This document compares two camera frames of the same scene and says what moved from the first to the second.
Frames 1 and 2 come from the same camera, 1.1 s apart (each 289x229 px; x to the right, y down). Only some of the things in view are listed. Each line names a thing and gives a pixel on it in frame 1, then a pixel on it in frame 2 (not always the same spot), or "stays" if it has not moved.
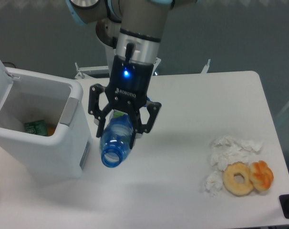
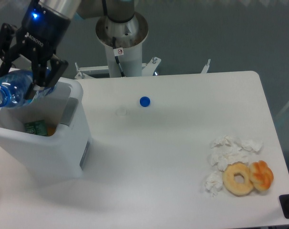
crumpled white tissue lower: x=213 y=183 stays
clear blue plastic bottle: x=116 y=140 → x=11 y=90
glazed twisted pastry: x=261 y=175 stays
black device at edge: x=288 y=204 stays
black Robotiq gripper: x=128 y=86 → x=41 y=32
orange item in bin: x=50 y=130 stays
